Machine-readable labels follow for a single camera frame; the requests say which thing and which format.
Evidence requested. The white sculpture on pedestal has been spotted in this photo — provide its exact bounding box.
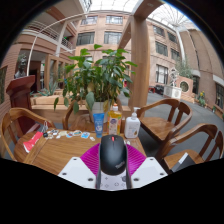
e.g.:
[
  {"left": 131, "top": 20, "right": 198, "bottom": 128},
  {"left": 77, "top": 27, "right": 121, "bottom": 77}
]
[{"left": 163, "top": 67, "right": 183, "bottom": 100}]

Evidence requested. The blue squeeze tube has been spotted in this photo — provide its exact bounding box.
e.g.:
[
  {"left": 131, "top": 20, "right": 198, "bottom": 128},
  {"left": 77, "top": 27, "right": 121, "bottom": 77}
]
[{"left": 92, "top": 112, "right": 106, "bottom": 139}]

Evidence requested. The dark red wooden pedestal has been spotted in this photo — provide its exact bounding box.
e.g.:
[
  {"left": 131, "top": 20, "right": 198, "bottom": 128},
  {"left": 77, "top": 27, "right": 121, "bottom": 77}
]
[{"left": 5, "top": 74, "right": 37, "bottom": 134}]

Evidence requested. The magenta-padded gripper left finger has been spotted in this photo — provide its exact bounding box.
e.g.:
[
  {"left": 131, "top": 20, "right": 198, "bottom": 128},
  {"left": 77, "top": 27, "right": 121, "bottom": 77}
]
[{"left": 57, "top": 142, "right": 103, "bottom": 191}]

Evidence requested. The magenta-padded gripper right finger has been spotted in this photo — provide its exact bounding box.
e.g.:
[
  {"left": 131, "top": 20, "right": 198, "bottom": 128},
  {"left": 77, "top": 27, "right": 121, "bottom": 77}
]
[{"left": 125, "top": 143, "right": 169, "bottom": 190}]

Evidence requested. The green potted plant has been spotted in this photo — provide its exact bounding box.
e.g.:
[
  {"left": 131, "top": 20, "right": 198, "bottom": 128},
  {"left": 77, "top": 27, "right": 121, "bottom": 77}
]
[{"left": 53, "top": 43, "right": 138, "bottom": 124}]

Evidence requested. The white pump bottle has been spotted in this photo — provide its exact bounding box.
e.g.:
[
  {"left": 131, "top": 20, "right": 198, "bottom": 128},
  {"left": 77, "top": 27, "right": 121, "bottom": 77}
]
[{"left": 123, "top": 106, "right": 141, "bottom": 139}]

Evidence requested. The dark bust statue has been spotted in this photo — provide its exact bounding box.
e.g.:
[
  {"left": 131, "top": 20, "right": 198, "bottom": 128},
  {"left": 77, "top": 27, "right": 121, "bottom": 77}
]
[{"left": 13, "top": 54, "right": 28, "bottom": 80}]

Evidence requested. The round-backed wooden armchair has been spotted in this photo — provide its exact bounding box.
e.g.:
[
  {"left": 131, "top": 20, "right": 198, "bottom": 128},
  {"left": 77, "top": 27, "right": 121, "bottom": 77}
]
[
  {"left": 0, "top": 107, "right": 56, "bottom": 163},
  {"left": 63, "top": 99, "right": 124, "bottom": 131},
  {"left": 136, "top": 98, "right": 194, "bottom": 148},
  {"left": 154, "top": 123, "right": 224, "bottom": 174}
]

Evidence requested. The black notebook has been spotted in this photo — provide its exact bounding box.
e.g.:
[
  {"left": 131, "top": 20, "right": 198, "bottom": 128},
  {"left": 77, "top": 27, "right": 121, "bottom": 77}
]
[{"left": 171, "top": 152, "right": 198, "bottom": 174}]

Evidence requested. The yellow-flowered potted plant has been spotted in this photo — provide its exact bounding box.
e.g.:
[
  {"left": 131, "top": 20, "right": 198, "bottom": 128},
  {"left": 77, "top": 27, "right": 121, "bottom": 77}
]
[{"left": 196, "top": 90, "right": 208, "bottom": 108}]

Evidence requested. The red and white bag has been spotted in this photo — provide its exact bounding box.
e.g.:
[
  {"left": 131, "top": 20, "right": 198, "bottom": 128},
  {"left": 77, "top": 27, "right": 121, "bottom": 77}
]
[{"left": 22, "top": 130, "right": 44, "bottom": 154}]

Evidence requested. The wooden planter box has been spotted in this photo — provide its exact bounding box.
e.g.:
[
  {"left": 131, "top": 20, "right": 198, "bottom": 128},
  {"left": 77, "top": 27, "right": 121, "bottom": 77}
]
[{"left": 29, "top": 94, "right": 66, "bottom": 111}]

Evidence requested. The black computer mouse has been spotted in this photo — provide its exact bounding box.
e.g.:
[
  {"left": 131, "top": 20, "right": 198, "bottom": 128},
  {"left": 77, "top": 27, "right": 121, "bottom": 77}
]
[{"left": 98, "top": 134, "right": 129, "bottom": 177}]

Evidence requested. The black car key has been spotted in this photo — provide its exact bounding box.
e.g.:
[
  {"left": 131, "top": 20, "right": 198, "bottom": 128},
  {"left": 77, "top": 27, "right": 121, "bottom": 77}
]
[{"left": 41, "top": 121, "right": 50, "bottom": 138}]

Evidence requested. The yellow liquid bottle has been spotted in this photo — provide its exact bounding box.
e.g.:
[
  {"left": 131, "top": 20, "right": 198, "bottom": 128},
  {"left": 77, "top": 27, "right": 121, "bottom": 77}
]
[{"left": 107, "top": 103, "right": 123, "bottom": 136}]

